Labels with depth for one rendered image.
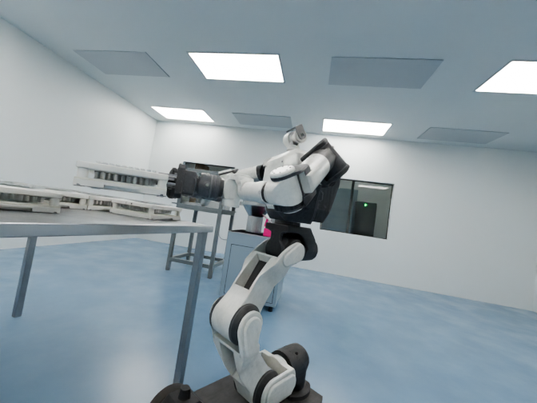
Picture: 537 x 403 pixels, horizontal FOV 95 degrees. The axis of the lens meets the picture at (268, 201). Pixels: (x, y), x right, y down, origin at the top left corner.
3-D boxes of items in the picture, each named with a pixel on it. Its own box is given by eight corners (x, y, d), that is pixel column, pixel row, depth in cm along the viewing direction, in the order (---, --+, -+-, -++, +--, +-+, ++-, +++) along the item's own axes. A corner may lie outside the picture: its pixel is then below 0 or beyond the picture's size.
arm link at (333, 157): (320, 187, 90) (332, 173, 100) (340, 174, 84) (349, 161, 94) (300, 163, 90) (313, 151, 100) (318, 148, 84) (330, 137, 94)
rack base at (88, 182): (92, 188, 91) (93, 181, 92) (163, 197, 102) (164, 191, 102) (72, 184, 69) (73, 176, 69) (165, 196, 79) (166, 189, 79)
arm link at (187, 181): (178, 161, 82) (214, 167, 85) (180, 165, 91) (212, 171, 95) (172, 198, 81) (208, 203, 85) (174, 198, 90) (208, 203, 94)
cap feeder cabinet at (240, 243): (216, 301, 262) (227, 230, 266) (232, 287, 318) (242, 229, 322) (274, 314, 250) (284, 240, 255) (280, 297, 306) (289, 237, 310)
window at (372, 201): (318, 229, 526) (325, 176, 533) (318, 229, 527) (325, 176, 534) (387, 240, 501) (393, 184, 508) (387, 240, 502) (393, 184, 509)
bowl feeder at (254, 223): (234, 230, 281) (239, 197, 284) (243, 229, 317) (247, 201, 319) (276, 237, 272) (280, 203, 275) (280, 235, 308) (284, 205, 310)
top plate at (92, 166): (94, 174, 92) (95, 169, 92) (165, 185, 102) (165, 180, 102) (74, 166, 69) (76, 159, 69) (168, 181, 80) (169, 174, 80)
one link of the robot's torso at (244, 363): (256, 367, 118) (229, 286, 102) (288, 392, 104) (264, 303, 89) (232, 397, 108) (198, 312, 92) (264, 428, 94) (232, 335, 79)
